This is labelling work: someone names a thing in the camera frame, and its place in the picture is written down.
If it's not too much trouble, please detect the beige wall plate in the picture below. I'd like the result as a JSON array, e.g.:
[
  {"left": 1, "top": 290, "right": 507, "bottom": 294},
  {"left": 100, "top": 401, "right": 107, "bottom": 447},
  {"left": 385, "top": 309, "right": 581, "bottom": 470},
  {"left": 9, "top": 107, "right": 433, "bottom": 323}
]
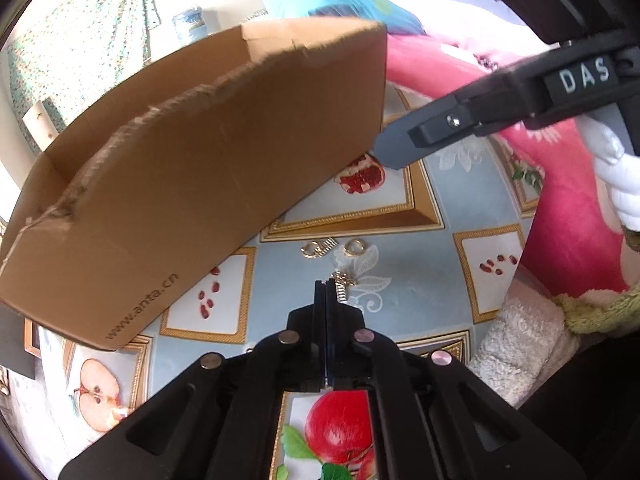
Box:
[{"left": 22, "top": 100, "right": 62, "bottom": 153}]

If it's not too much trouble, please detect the grey cabinet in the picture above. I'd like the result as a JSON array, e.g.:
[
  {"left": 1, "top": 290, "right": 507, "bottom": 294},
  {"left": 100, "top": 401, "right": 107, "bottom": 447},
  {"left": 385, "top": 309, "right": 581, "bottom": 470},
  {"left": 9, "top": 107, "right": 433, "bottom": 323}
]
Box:
[{"left": 0, "top": 305, "right": 40, "bottom": 378}]

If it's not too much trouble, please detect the small spring-like metal charm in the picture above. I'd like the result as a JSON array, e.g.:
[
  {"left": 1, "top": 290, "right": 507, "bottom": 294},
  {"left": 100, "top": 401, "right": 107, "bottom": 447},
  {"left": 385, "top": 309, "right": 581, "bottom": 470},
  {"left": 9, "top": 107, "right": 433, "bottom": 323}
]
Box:
[{"left": 332, "top": 271, "right": 357, "bottom": 303}]

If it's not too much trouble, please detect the pink floral blanket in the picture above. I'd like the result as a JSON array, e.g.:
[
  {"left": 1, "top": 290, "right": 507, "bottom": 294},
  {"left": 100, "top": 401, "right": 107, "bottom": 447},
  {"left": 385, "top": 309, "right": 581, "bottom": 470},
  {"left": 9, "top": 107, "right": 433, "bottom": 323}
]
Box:
[{"left": 386, "top": 35, "right": 632, "bottom": 297}]

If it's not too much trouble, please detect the blue pillow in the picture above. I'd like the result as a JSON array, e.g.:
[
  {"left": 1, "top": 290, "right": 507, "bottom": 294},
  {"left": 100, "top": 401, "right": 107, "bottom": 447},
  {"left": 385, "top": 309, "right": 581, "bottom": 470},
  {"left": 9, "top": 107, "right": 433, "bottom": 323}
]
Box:
[{"left": 262, "top": 0, "right": 427, "bottom": 37}]

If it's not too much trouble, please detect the brown cardboard box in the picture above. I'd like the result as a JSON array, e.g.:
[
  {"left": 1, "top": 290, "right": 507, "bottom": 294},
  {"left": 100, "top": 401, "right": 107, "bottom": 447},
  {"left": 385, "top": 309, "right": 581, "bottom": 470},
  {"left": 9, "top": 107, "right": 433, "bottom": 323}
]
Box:
[{"left": 0, "top": 17, "right": 388, "bottom": 351}]

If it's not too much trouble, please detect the fruit-print tablecloth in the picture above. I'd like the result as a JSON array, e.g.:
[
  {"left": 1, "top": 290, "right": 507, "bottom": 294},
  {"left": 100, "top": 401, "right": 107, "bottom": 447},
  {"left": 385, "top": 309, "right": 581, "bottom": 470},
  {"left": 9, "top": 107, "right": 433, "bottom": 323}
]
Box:
[{"left": 10, "top": 80, "right": 546, "bottom": 480}]

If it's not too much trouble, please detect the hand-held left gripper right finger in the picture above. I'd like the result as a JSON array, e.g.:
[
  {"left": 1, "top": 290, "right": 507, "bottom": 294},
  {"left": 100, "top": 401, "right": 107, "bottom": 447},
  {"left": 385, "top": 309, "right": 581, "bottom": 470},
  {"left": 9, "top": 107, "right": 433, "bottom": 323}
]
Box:
[{"left": 325, "top": 280, "right": 588, "bottom": 480}]

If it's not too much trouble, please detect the white pink cartoon pillow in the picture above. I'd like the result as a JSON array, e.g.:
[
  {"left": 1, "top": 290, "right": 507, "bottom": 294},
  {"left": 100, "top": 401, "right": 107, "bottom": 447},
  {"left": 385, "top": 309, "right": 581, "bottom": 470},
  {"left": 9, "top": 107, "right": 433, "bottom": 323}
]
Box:
[{"left": 360, "top": 0, "right": 557, "bottom": 68}]

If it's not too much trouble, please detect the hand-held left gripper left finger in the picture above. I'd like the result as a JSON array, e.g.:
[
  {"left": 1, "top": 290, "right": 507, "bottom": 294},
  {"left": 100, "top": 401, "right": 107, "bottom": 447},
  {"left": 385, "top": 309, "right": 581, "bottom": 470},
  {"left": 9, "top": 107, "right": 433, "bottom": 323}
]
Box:
[{"left": 57, "top": 281, "right": 327, "bottom": 480}]

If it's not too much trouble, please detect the person's right hand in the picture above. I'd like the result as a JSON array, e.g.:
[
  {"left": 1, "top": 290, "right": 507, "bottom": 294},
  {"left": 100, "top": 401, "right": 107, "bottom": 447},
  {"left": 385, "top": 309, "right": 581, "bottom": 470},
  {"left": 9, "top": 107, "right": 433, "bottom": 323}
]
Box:
[{"left": 582, "top": 116, "right": 640, "bottom": 233}]

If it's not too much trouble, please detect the green floral curtain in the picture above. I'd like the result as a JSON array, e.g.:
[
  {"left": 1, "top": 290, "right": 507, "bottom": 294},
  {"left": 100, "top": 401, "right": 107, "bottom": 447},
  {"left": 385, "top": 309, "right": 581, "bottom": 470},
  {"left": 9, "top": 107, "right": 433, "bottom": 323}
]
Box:
[{"left": 5, "top": 0, "right": 163, "bottom": 153}]

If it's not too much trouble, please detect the olive green fuzzy garment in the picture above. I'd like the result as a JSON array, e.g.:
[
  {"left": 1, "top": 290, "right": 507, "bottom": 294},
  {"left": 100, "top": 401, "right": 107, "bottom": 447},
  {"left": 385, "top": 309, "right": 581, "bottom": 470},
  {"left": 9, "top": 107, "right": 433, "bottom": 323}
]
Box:
[{"left": 552, "top": 290, "right": 640, "bottom": 337}]

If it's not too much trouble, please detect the gold clasp charm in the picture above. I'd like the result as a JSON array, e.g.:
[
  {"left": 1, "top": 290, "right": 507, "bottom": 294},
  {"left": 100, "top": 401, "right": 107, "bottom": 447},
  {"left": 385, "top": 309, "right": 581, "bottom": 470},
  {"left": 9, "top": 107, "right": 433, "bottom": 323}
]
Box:
[{"left": 300, "top": 239, "right": 335, "bottom": 261}]

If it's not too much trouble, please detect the blue water jug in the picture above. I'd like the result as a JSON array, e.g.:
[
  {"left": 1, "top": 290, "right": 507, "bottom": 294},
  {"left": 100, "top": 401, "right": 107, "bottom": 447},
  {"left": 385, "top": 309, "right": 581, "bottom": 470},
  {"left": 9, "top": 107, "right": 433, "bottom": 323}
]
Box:
[{"left": 172, "top": 6, "right": 208, "bottom": 44}]

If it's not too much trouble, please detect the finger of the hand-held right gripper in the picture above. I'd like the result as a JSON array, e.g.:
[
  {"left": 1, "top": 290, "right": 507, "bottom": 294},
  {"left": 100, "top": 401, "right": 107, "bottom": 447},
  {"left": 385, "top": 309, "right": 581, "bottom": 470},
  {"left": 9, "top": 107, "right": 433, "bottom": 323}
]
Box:
[{"left": 372, "top": 66, "right": 524, "bottom": 171}]

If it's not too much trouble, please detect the white fleece garment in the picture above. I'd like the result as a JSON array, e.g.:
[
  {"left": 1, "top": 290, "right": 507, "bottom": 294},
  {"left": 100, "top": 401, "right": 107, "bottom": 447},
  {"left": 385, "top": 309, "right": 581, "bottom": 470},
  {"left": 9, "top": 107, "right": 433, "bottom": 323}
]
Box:
[{"left": 472, "top": 285, "right": 581, "bottom": 408}]

